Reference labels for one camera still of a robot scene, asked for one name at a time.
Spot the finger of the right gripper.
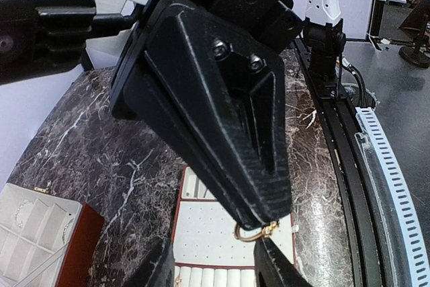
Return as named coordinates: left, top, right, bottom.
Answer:
left=110, top=28, right=249, bottom=229
left=144, top=0, right=292, bottom=229

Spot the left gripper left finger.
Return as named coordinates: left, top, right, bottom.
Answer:
left=124, top=238, right=175, bottom=287

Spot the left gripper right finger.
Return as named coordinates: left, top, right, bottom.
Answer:
left=253, top=238, right=312, bottom=287

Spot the red jewelry tray cream insert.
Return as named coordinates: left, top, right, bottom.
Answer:
left=169, top=165, right=298, bottom=287

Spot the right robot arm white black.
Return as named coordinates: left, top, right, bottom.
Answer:
left=1, top=0, right=346, bottom=230

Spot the red wooden jewelry box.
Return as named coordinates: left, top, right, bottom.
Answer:
left=1, top=183, right=104, bottom=286

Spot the black front table rail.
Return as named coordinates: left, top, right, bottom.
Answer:
left=293, top=39, right=394, bottom=286

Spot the right black frame post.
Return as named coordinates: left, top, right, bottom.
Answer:
left=367, top=0, right=384, bottom=40

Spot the white slotted cable duct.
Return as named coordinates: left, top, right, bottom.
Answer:
left=355, top=108, right=429, bottom=286

